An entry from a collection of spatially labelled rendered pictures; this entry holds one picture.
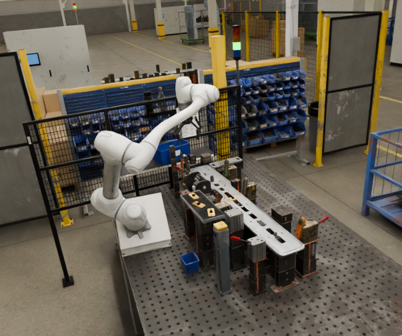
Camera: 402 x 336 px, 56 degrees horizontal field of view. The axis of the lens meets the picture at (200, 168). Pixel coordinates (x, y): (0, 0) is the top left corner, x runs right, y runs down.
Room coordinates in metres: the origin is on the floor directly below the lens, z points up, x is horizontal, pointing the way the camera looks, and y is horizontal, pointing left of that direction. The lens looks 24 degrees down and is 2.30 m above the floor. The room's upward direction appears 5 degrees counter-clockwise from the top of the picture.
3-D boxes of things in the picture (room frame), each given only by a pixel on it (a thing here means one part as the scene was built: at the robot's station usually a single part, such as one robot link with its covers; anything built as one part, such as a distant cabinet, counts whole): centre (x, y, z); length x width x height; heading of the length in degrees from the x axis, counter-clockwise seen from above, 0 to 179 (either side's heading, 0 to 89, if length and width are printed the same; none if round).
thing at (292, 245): (2.37, -0.22, 1.00); 1.38 x 0.22 x 0.02; 22
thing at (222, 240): (1.80, -0.08, 0.92); 0.08 x 0.08 x 0.44; 22
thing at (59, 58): (8.77, 3.08, 1.22); 1.60 x 0.54 x 2.45; 108
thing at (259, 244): (1.77, -0.28, 0.88); 0.11 x 0.10 x 0.36; 112
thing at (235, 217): (2.02, -0.18, 0.90); 0.13 x 0.10 x 0.41; 112
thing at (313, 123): (5.56, -1.94, 0.36); 0.50 x 0.50 x 0.73
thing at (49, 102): (6.63, 2.60, 0.52); 1.20 x 0.80 x 1.05; 15
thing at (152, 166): (3.14, 0.31, 1.01); 0.90 x 0.22 x 0.03; 112
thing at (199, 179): (2.40, 0.02, 0.94); 0.18 x 0.13 x 0.49; 22
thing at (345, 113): (5.15, -2.13, 1.00); 1.04 x 0.14 x 2.00; 108
